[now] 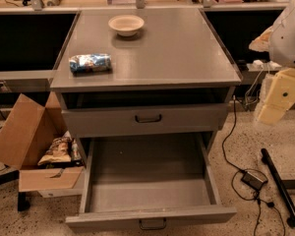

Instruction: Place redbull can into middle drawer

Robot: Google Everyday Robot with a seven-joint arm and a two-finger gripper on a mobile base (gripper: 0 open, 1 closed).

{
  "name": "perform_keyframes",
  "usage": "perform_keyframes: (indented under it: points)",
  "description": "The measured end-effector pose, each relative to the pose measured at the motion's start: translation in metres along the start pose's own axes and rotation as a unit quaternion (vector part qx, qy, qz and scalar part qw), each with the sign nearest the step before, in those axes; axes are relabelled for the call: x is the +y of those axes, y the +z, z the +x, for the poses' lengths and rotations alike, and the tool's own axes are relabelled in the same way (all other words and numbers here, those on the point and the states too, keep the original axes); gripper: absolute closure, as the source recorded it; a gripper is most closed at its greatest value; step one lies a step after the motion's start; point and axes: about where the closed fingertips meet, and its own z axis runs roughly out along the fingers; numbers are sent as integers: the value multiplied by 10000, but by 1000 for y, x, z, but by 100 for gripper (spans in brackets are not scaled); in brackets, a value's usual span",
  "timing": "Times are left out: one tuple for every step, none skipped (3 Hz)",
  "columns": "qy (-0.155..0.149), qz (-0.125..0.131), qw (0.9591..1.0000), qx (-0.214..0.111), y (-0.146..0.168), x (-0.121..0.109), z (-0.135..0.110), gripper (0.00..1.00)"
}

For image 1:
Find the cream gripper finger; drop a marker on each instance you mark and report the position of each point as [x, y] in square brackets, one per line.
[261, 43]
[277, 96]

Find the blue silver redbull can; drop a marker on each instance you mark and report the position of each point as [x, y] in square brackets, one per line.
[87, 63]

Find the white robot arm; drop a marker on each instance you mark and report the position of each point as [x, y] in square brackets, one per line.
[282, 40]

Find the grey drawer cabinet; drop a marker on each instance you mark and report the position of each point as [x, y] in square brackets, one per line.
[176, 58]

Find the open grey middle drawer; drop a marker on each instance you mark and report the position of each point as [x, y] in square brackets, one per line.
[148, 182]

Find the white power strip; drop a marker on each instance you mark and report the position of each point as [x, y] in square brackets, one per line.
[259, 65]

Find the black power adapter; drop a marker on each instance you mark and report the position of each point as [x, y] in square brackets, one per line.
[252, 181]

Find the black metal stand leg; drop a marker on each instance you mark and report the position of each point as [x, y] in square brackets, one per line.
[282, 185]

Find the beige ceramic bowl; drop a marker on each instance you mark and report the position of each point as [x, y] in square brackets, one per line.
[126, 25]

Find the small bottle in box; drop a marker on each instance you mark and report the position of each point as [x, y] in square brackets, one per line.
[75, 153]

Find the snack chip bag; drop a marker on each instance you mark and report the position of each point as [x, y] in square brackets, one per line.
[58, 152]

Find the open cardboard box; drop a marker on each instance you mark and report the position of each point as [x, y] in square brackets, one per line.
[26, 135]

